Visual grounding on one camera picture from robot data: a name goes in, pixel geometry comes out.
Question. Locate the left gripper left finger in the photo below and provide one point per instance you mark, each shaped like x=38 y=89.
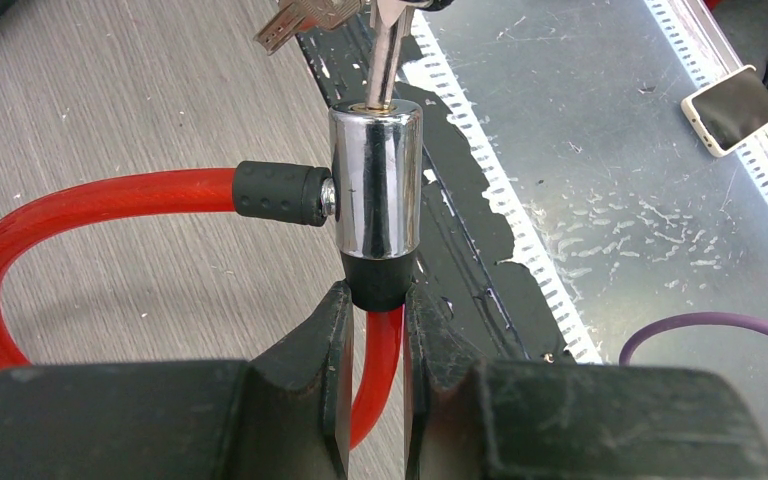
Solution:
x=298 y=397

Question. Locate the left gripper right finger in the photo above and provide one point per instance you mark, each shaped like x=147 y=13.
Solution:
x=443 y=425

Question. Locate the red cable lock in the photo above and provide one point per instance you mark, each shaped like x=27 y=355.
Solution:
x=175 y=286

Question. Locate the silver key bunch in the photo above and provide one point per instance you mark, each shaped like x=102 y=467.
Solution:
x=335 y=33

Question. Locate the white smartphone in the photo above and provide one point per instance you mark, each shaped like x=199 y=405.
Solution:
x=729 y=111

